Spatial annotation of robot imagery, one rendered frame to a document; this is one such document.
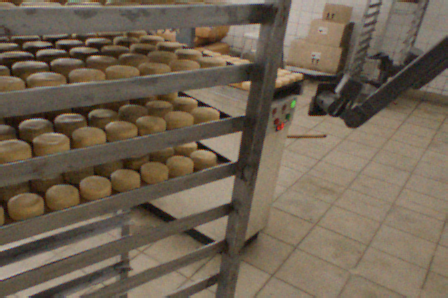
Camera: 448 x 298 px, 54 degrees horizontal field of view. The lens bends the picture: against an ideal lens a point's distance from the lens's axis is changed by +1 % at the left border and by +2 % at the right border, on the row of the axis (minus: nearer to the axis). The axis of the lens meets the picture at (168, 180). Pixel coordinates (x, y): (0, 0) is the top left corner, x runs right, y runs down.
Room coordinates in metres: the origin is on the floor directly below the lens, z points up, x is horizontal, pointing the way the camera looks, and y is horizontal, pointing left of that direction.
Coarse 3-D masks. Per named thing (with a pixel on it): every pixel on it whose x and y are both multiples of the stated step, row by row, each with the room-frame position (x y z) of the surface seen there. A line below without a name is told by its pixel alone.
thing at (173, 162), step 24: (192, 144) 0.78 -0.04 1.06; (96, 168) 0.67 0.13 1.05; (120, 168) 0.67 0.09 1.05; (144, 168) 0.66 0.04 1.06; (168, 168) 0.69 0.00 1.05; (192, 168) 0.69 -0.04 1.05; (0, 192) 0.56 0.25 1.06; (24, 192) 0.57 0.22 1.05; (48, 192) 0.56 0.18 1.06; (72, 192) 0.56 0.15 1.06; (96, 192) 0.57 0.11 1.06; (120, 192) 0.61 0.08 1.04; (0, 216) 0.49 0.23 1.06; (24, 216) 0.50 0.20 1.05
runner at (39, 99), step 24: (168, 72) 0.61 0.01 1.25; (192, 72) 0.63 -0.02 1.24; (216, 72) 0.66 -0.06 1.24; (240, 72) 0.69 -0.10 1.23; (0, 96) 0.47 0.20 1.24; (24, 96) 0.48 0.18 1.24; (48, 96) 0.50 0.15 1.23; (72, 96) 0.52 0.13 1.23; (96, 96) 0.54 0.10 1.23; (120, 96) 0.56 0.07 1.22; (144, 96) 0.58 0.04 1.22
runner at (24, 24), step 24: (0, 24) 0.47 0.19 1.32; (24, 24) 0.49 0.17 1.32; (48, 24) 0.50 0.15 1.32; (72, 24) 0.52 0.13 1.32; (96, 24) 0.54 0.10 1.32; (120, 24) 0.56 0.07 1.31; (144, 24) 0.58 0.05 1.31; (168, 24) 0.60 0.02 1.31; (192, 24) 0.63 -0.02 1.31; (216, 24) 0.66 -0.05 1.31; (240, 24) 0.68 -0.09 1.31
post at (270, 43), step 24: (288, 0) 0.70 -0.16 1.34; (264, 24) 0.70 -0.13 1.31; (264, 48) 0.69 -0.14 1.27; (264, 72) 0.69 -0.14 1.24; (264, 96) 0.69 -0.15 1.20; (264, 120) 0.70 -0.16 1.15; (240, 144) 0.71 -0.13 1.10; (240, 168) 0.70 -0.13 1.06; (240, 192) 0.69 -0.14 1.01; (240, 216) 0.69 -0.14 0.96; (240, 240) 0.70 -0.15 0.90
